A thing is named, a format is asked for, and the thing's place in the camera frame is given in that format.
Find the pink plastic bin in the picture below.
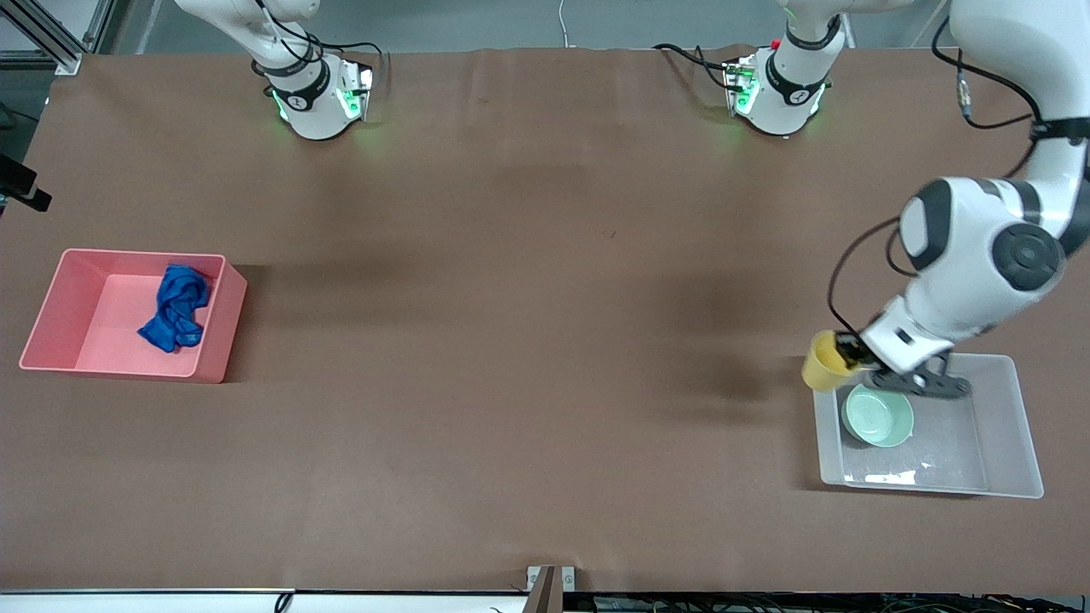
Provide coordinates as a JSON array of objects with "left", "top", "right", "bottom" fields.
[{"left": 19, "top": 249, "right": 249, "bottom": 384}]

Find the blue cloth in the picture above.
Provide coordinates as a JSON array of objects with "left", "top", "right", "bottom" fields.
[{"left": 137, "top": 264, "right": 212, "bottom": 353}]

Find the aluminium frame post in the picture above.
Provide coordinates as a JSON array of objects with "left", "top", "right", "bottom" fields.
[{"left": 0, "top": 0, "right": 112, "bottom": 74}]

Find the yellow plastic cup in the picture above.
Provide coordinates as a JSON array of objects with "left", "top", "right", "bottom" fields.
[{"left": 800, "top": 329, "right": 863, "bottom": 393}]

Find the metal edge bracket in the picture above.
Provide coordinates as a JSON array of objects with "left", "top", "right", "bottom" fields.
[{"left": 525, "top": 565, "right": 577, "bottom": 613}]

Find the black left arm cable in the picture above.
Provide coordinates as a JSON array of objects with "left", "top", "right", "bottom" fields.
[{"left": 829, "top": 15, "right": 1050, "bottom": 341}]

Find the black left base cable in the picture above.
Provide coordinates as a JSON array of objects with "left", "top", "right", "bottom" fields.
[{"left": 653, "top": 43, "right": 738, "bottom": 93}]

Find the black right base cable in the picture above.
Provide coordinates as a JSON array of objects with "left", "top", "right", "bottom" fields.
[{"left": 252, "top": 0, "right": 393, "bottom": 86}]

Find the mint green bowl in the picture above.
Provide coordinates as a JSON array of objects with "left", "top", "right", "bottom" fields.
[{"left": 840, "top": 382, "right": 915, "bottom": 449}]

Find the black base cable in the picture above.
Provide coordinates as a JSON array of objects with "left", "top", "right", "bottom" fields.
[
  {"left": 252, "top": 0, "right": 393, "bottom": 86},
  {"left": 653, "top": 43, "right": 738, "bottom": 93}
]

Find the brown table cover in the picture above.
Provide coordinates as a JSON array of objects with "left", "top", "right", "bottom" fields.
[{"left": 0, "top": 44, "right": 1090, "bottom": 595}]

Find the clear plastic box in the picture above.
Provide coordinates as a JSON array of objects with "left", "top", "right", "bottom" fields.
[{"left": 811, "top": 349, "right": 1045, "bottom": 500}]

